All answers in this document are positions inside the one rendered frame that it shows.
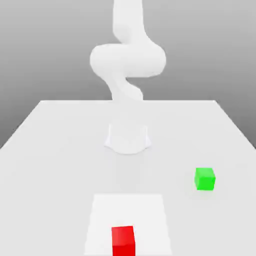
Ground small red cube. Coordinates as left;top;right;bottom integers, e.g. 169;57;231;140
111;225;137;256

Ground small green cube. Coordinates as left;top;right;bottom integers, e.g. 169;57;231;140
194;167;217;191

